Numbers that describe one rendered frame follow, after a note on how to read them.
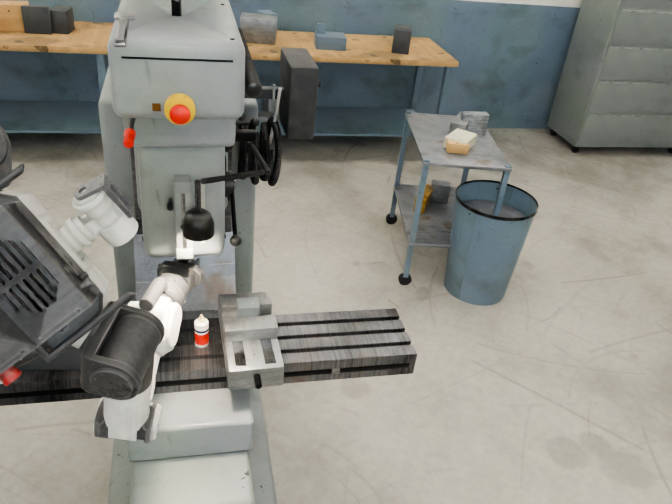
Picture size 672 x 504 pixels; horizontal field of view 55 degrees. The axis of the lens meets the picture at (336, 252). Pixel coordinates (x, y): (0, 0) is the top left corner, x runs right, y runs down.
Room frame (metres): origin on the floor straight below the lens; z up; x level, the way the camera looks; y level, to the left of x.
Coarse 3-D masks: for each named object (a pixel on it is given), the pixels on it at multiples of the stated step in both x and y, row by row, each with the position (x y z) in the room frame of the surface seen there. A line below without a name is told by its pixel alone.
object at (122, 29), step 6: (132, 12) 1.38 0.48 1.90; (114, 18) 1.33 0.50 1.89; (120, 18) 1.31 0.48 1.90; (126, 18) 1.32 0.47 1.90; (132, 18) 1.34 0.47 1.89; (120, 24) 1.27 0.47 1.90; (126, 24) 1.27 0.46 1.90; (120, 30) 1.22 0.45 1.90; (126, 30) 1.23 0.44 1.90; (120, 36) 1.18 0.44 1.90; (126, 36) 1.19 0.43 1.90; (114, 42) 1.14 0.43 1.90; (120, 42) 1.15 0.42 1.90
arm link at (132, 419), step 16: (112, 400) 0.87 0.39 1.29; (128, 400) 0.87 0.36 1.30; (144, 400) 0.89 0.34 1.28; (96, 416) 0.91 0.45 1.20; (112, 416) 0.88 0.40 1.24; (128, 416) 0.88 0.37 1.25; (144, 416) 0.90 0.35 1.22; (160, 416) 0.99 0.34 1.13; (96, 432) 0.90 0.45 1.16; (112, 432) 0.88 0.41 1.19; (128, 432) 0.88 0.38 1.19; (144, 432) 0.90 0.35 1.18
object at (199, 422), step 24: (168, 408) 1.25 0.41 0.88; (192, 408) 1.26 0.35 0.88; (216, 408) 1.27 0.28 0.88; (240, 408) 1.28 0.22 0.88; (168, 432) 1.18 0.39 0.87; (192, 432) 1.19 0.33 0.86; (216, 432) 1.21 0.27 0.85; (240, 432) 1.23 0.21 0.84; (144, 456) 1.16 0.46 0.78; (168, 456) 1.18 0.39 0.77
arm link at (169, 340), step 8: (168, 304) 1.20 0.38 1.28; (176, 304) 1.21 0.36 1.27; (168, 312) 1.18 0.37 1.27; (176, 312) 1.20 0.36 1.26; (168, 320) 1.16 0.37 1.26; (176, 320) 1.19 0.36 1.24; (168, 328) 1.15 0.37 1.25; (176, 328) 1.18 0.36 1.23; (168, 336) 1.13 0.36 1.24; (176, 336) 1.17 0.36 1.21; (160, 344) 1.12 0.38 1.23; (168, 344) 1.13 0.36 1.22; (160, 352) 1.12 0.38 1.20
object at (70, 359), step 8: (64, 352) 1.27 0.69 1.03; (72, 352) 1.27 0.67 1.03; (80, 352) 1.27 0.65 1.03; (32, 360) 1.25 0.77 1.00; (40, 360) 1.26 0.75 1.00; (56, 360) 1.26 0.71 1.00; (64, 360) 1.27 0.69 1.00; (72, 360) 1.27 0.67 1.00; (80, 360) 1.27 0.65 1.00; (24, 368) 1.25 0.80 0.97; (32, 368) 1.25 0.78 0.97; (40, 368) 1.26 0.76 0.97; (48, 368) 1.26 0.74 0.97; (56, 368) 1.26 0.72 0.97; (64, 368) 1.27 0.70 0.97; (72, 368) 1.27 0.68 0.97; (80, 368) 1.27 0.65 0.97
